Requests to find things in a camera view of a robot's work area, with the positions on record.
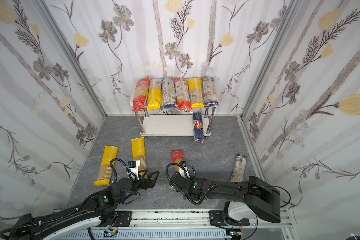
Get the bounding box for white two-tier shelf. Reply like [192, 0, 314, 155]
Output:
[134, 101, 213, 137]

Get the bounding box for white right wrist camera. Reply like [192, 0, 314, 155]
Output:
[179, 161, 191, 179]

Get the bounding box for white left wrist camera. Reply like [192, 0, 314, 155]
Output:
[126, 161, 140, 181]

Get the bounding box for red spaghetti bag with label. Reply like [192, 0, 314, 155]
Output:
[174, 78, 192, 113]

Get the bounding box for dark blue Barilla pasta box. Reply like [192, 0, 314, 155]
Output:
[193, 112, 205, 144]

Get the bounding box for yellow-end spaghetti bag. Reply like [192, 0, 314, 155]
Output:
[187, 78, 205, 109]

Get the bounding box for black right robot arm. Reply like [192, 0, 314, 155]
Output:
[165, 163, 282, 224]

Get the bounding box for yellow Pastatime spaghetti bag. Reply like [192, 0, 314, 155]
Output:
[131, 137, 148, 176]

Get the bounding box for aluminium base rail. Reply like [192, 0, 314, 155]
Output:
[68, 209, 289, 232]

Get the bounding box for dark blue clear spaghetti bag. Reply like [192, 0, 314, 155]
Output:
[202, 77, 219, 108]

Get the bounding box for white slotted cable duct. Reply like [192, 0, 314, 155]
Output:
[60, 229, 232, 240]

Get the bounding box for red clear spaghetti bag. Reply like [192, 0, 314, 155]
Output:
[132, 76, 150, 112]

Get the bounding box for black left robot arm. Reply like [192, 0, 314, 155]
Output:
[0, 169, 160, 240]

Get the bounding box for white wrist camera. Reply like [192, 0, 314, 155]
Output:
[126, 161, 140, 181]
[179, 161, 191, 179]

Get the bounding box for yellow spaghetti bag far left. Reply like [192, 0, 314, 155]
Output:
[94, 146, 118, 187]

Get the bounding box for clear spaghetti bag blue end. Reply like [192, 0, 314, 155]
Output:
[162, 77, 178, 109]

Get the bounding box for brown and yellow spaghetti pack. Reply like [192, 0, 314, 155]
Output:
[147, 79, 162, 111]

